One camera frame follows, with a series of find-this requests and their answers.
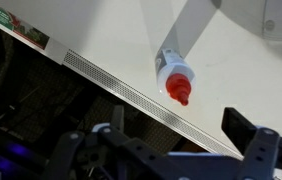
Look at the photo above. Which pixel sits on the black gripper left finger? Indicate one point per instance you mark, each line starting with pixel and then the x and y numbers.
pixel 134 153

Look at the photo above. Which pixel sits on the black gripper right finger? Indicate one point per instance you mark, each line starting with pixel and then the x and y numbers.
pixel 261 146

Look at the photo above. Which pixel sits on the white glue bottle red tip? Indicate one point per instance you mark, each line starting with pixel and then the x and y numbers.
pixel 176 71

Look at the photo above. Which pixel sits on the light grey baseball cap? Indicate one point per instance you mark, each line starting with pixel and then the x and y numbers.
pixel 274 20

